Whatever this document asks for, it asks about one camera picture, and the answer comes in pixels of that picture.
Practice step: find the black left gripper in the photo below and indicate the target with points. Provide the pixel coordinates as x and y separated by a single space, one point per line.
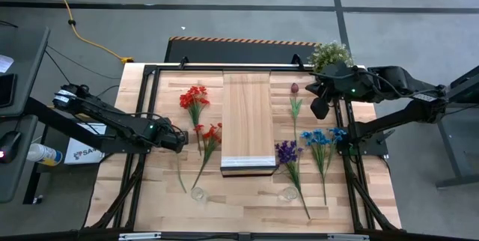
168 130

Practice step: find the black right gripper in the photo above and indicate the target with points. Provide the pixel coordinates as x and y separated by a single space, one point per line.
327 82

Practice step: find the light blue artificial flower bunch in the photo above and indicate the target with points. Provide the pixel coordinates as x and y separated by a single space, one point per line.
318 136

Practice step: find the small red artificial flower bunch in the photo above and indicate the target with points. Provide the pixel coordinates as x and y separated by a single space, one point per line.
210 133

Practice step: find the dark red artificial tulip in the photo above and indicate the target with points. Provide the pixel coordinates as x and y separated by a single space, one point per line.
295 88

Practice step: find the large red artificial flower bunch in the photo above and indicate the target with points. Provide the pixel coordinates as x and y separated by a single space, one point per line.
194 99

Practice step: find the purple artificial flower bunch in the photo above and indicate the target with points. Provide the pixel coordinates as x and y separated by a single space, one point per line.
286 153

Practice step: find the clear glass vase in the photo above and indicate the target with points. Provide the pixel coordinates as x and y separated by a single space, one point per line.
289 193
198 194

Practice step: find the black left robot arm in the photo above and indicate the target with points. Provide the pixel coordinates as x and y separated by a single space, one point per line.
112 119

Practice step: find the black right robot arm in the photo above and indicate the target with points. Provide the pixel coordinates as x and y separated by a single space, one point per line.
396 78

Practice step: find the black clamp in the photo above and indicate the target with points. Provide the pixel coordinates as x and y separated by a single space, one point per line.
183 62
298 62

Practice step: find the green potted plant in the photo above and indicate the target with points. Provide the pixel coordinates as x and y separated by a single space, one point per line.
329 55

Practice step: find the white cardboard box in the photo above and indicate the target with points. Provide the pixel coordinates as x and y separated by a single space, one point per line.
84 155

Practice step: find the black mat with striped edge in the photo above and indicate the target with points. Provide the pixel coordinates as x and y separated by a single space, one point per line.
239 52

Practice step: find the white spray bottle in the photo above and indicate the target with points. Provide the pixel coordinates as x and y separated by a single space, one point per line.
43 153

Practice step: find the black computer mouse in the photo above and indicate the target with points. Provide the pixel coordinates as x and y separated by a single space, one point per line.
9 145

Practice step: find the black phone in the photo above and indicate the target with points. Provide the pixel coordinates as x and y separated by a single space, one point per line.
6 90

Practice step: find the dark grey desk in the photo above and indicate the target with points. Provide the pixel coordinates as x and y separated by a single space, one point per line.
22 46

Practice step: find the white paper sheet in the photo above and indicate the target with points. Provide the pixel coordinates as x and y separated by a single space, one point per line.
4 63

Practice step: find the black metal rig frame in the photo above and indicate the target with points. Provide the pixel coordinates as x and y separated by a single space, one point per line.
194 68

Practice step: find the silver metal bracket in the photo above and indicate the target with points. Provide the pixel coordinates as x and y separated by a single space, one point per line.
140 236
348 237

